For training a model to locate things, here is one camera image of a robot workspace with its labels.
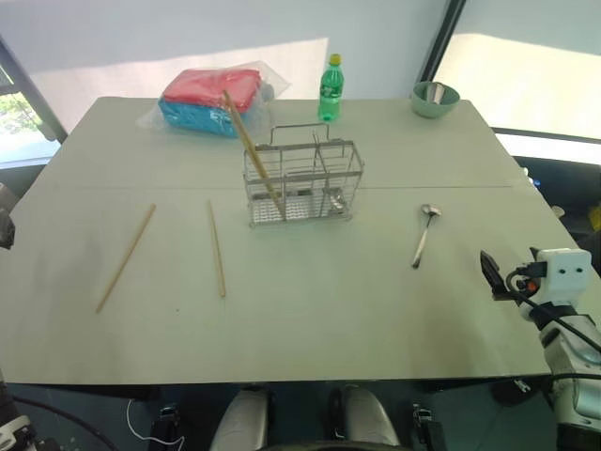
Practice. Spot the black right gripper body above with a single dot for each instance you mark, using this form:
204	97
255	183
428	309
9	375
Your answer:
514	284

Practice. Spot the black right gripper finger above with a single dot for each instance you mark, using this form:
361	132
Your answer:
492	272

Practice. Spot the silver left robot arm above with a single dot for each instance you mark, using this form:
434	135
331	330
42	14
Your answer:
5	225

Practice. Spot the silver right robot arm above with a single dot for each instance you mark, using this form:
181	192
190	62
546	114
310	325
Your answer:
570	347

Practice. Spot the metal spoon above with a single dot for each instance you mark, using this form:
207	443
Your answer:
425	232

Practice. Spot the pale green bowl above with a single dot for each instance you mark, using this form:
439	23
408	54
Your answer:
434	101

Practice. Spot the grey rounded shape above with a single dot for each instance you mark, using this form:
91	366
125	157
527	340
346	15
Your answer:
368	418
241	420

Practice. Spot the green plastic bottle yellow cap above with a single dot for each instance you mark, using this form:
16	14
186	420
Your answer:
330	94

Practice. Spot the wooden chopstick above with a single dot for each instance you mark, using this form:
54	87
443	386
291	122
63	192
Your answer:
126	258
250	151
217	251

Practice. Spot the clear plastic bag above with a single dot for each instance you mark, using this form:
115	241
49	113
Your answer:
270	87

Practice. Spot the blue folded cloth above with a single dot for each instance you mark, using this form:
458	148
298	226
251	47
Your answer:
197	117

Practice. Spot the red folded cloth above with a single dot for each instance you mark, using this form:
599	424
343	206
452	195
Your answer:
211	87

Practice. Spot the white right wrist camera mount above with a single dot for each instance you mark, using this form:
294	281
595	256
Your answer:
565	275

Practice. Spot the dark window frame post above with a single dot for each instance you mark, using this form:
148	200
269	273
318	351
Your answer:
33	89
439	40

